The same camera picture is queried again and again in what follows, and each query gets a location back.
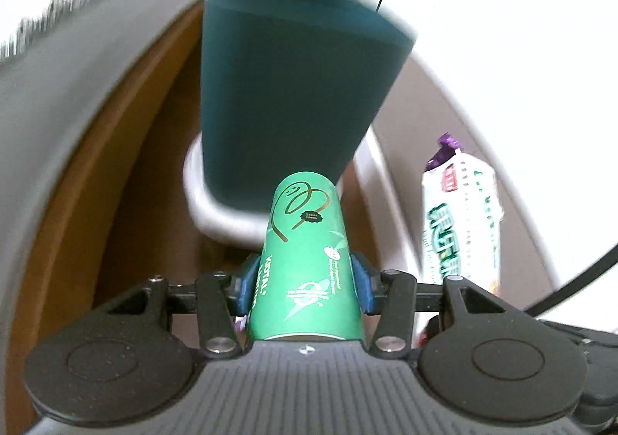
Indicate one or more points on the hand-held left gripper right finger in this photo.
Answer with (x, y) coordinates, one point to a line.
(364, 292)

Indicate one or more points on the green cylindrical tube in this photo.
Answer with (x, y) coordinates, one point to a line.
(304, 261)

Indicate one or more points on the purple snack bag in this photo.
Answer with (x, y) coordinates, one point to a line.
(446, 145)

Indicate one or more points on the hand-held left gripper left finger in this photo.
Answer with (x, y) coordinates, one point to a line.
(244, 292)

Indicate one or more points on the grey round stool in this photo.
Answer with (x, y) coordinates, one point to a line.
(212, 217)

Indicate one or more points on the dark green trash bin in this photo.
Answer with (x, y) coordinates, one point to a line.
(289, 92)

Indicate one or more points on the white wardrobe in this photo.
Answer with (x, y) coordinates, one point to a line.
(507, 53)

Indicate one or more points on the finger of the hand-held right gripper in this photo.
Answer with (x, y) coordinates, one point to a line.
(569, 332)

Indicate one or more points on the white packet green print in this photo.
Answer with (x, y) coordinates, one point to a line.
(458, 232)

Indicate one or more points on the grey mattress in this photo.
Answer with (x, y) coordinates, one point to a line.
(72, 102)

